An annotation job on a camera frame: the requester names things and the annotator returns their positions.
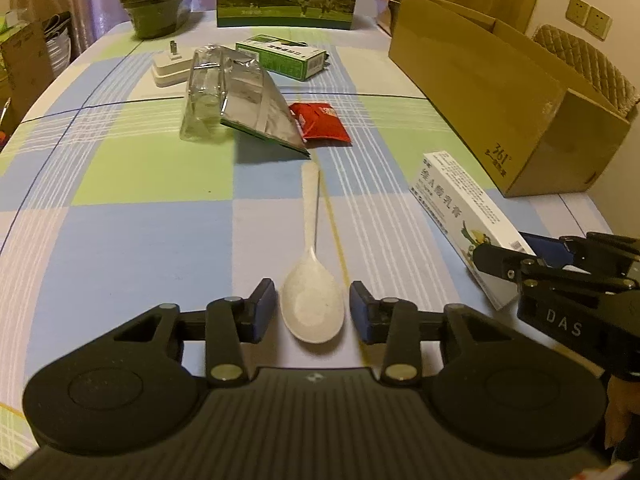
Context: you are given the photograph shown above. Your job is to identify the quilted brown chair cushion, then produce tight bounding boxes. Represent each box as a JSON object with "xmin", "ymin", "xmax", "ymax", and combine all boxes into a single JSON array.
[{"xmin": 533, "ymin": 24, "xmax": 639, "ymax": 119}]

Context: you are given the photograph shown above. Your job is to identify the checkered tablecloth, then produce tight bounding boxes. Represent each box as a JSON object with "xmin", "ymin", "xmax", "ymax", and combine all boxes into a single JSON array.
[{"xmin": 1, "ymin": 24, "xmax": 602, "ymax": 479}]

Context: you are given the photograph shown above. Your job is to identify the large brown cardboard box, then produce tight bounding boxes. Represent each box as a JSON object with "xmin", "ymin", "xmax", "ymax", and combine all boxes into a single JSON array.
[{"xmin": 388, "ymin": 0, "xmax": 630, "ymax": 197}]

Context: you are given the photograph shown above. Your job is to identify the long white ointment box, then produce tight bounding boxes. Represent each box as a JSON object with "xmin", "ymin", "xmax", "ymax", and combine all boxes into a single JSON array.
[{"xmin": 410, "ymin": 151, "xmax": 534, "ymax": 310}]

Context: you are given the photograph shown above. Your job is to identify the green white small box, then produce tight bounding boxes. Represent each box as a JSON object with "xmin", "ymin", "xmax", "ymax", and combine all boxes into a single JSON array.
[{"xmin": 235, "ymin": 34, "xmax": 329, "ymax": 81}]

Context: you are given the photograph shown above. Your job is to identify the white plastic spoon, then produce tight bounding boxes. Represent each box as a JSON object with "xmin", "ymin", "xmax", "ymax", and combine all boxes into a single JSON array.
[{"xmin": 280, "ymin": 162, "xmax": 345, "ymax": 344}]

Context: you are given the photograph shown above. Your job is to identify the stacked cardboard boxes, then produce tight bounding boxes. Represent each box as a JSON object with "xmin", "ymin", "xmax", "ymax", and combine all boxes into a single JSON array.
[{"xmin": 1, "ymin": 9, "xmax": 73, "ymax": 143}]

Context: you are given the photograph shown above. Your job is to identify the red sachet packet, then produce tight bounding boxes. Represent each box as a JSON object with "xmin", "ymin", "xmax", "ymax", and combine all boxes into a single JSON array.
[{"xmin": 288, "ymin": 102, "xmax": 352, "ymax": 144}]

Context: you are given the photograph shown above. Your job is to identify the white power adapter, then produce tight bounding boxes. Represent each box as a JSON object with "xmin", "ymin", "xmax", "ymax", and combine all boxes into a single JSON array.
[{"xmin": 151, "ymin": 40, "xmax": 195, "ymax": 88}]

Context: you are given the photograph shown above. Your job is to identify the silver foil pouch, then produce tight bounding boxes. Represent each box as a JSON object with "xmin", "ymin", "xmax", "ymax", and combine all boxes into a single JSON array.
[{"xmin": 218, "ymin": 47, "xmax": 310, "ymax": 158}]

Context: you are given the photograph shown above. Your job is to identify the person right hand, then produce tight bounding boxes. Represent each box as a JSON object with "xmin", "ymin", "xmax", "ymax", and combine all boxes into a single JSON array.
[{"xmin": 604, "ymin": 376, "xmax": 639, "ymax": 462}]

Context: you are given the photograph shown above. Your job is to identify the double wall socket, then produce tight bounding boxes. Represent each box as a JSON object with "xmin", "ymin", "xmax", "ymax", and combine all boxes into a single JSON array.
[{"xmin": 565, "ymin": 0, "xmax": 613, "ymax": 41}]

